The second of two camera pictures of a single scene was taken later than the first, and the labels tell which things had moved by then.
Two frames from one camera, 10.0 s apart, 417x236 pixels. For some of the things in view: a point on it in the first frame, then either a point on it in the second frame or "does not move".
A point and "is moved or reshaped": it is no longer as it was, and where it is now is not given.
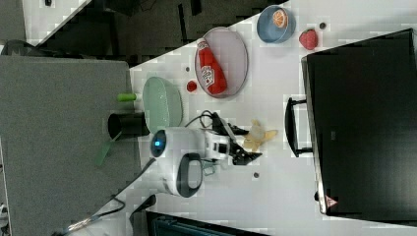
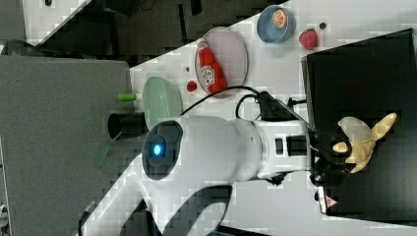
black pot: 126,125 does not move
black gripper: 240,155 → 330,165
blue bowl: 269,32 does not move
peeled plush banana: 258,135 is moved or reshaped
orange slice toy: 280,18 does not move
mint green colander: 162,104 does not move
